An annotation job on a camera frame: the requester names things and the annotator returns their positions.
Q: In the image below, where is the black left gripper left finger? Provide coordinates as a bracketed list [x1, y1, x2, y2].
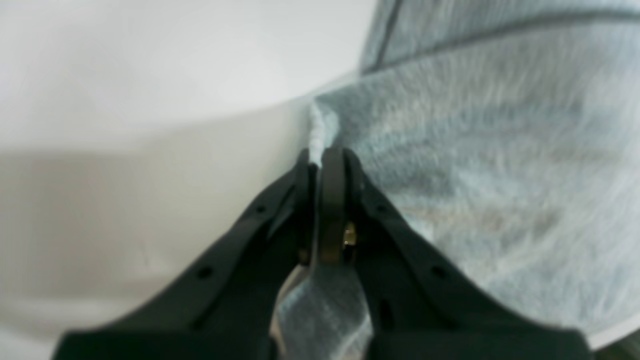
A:
[53, 149, 318, 360]

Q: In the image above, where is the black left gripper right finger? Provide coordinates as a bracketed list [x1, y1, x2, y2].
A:
[317, 148, 594, 360]

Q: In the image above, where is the grey T-shirt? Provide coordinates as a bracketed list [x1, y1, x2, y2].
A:
[275, 0, 639, 360]

